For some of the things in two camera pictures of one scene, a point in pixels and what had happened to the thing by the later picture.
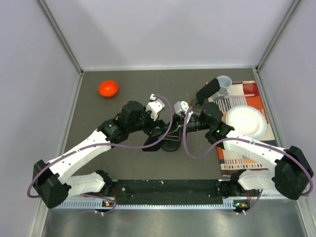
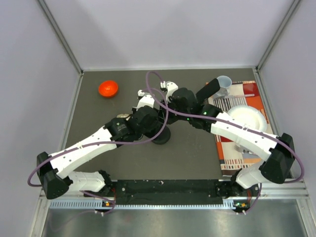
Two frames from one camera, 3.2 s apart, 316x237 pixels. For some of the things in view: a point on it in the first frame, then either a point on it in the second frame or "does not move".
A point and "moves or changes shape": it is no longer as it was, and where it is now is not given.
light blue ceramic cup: x=225 y=84 does not move
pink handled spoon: x=244 y=95 does not move
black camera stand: x=170 y=145 moves or changes shape
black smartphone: x=208 y=91 does not move
